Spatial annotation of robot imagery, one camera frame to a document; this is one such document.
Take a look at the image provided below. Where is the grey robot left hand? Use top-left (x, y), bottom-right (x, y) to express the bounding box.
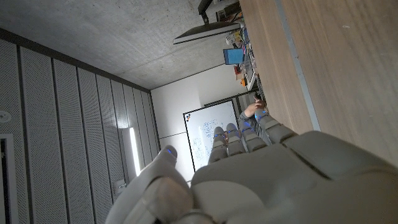
top-left (104, 109), bottom-right (398, 224)

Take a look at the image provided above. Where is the man in grey t-shirt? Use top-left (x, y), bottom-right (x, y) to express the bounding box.
top-left (238, 92), bottom-right (268, 131)

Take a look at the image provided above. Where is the silver laptop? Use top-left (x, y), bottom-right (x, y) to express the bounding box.
top-left (223, 47), bottom-right (259, 91)

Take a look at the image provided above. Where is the black computer monitor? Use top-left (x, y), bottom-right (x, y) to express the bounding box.
top-left (172, 0), bottom-right (242, 45)

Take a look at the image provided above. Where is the whiteboard with black frame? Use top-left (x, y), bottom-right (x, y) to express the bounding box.
top-left (182, 98), bottom-right (240, 173)

